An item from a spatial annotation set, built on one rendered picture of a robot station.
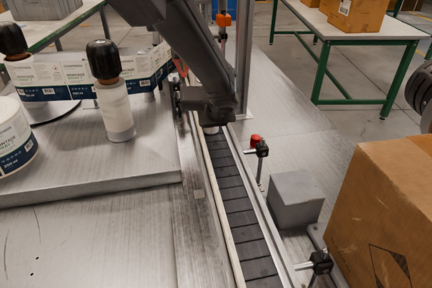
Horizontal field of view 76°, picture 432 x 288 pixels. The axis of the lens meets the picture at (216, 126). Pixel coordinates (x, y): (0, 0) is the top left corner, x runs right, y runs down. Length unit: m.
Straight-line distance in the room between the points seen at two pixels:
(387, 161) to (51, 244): 0.70
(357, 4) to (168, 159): 1.93
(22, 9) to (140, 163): 2.28
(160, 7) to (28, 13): 2.63
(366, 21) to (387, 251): 2.10
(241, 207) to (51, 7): 2.44
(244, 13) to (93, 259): 0.77
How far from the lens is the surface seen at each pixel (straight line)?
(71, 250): 0.75
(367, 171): 0.52
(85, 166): 0.86
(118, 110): 0.85
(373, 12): 2.49
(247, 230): 0.65
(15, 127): 0.89
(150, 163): 0.81
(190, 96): 0.64
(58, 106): 1.16
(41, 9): 2.85
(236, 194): 0.71
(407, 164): 0.52
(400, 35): 2.59
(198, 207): 0.75
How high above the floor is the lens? 1.41
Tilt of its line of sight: 35 degrees down
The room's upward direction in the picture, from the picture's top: straight up
